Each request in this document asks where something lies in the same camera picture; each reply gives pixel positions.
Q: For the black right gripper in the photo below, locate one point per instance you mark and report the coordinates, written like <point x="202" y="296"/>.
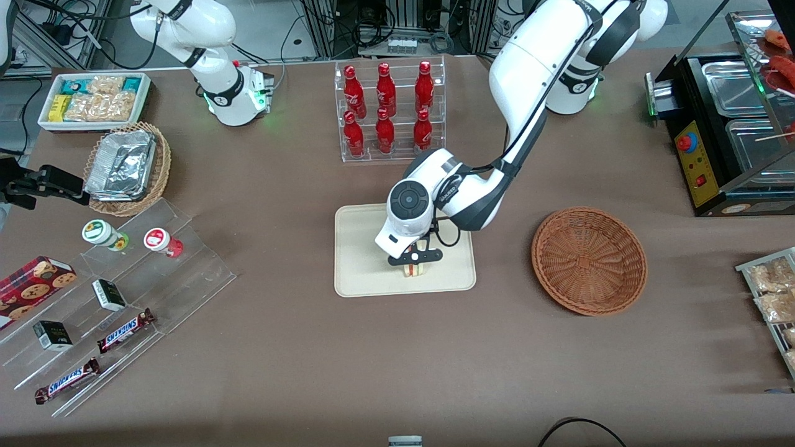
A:
<point x="54" y="180"/>

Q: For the triangular sandwich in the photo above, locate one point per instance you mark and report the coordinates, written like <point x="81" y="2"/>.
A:
<point x="417" y="270"/>

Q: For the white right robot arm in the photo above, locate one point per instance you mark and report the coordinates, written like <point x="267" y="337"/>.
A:
<point x="231" y="93"/>

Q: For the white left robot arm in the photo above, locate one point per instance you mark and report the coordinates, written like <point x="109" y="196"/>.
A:
<point x="534" y="62"/>

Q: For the beige rectangular tray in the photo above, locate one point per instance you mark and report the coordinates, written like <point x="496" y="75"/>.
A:
<point x="360" y="273"/>

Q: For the light oval wicker basket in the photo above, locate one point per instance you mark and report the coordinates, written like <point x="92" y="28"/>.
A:
<point x="163" y="167"/>

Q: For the brown round wicker basket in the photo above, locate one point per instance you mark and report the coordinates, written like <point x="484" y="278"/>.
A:
<point x="590" y="261"/>

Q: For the aluminium foil container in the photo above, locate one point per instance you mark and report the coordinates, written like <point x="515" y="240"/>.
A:
<point x="121" y="164"/>

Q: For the green lid yogurt cup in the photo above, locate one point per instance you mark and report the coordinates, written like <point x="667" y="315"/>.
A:
<point x="99" y="233"/>

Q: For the yellow snack packet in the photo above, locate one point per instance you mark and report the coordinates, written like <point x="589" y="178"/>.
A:
<point x="59" y="107"/>

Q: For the clear rice cracker bag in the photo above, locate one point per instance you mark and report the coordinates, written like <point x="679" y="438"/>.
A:
<point x="105" y="84"/>
<point x="118" y="106"/>
<point x="84" y="107"/>

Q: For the teal snack packet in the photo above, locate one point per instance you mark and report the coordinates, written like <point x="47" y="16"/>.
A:
<point x="74" y="86"/>
<point x="131" y="84"/>

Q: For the red cookie box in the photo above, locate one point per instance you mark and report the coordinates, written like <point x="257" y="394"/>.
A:
<point x="31" y="285"/>

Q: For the red lid yogurt cup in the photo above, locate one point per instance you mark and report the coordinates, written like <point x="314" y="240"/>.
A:
<point x="158" y="240"/>

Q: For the clear acrylic bottle rack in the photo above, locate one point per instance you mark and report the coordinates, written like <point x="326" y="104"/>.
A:
<point x="400" y="158"/>

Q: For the white rectangular snack tub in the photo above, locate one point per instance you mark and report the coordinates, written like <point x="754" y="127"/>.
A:
<point x="144" y="99"/>

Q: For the small black box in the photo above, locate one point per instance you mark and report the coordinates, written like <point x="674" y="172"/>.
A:
<point x="53" y="335"/>
<point x="109" y="295"/>

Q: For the red cola bottle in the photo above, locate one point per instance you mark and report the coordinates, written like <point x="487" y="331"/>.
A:
<point x="385" y="133"/>
<point x="386" y="87"/>
<point x="353" y="136"/>
<point x="422" y="131"/>
<point x="424" y="85"/>
<point x="354" y="90"/>

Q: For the clear acrylic stepped display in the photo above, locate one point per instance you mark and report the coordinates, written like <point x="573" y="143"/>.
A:
<point x="186" y="273"/>

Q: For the brown Snickers bar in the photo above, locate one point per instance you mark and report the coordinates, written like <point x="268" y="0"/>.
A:
<point x="124" y="331"/>
<point x="65" y="380"/>

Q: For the small grey device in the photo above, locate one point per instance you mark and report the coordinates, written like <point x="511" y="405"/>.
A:
<point x="405" y="441"/>

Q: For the white power strip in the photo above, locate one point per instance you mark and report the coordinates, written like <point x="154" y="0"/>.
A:
<point x="402" y="45"/>

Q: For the black food warmer machine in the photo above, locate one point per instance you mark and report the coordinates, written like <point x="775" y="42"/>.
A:
<point x="695" y="167"/>

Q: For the clear fried snack bag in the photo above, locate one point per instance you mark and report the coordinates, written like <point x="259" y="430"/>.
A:
<point x="776" y="307"/>
<point x="790" y="336"/>
<point x="791" y="359"/>
<point x="770" y="276"/>

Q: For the steel warmer pan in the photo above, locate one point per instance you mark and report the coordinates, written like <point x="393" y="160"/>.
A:
<point x="754" y="152"/>
<point x="733" y="87"/>

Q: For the wooden skewer stick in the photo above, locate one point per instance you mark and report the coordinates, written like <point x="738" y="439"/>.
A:
<point x="776" y="135"/>

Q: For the red sausage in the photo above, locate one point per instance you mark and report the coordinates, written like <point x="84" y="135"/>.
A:
<point x="777" y="39"/>
<point x="784" y="71"/>

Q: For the aluminium frame rack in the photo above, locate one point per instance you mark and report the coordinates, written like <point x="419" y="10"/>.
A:
<point x="326" y="28"/>

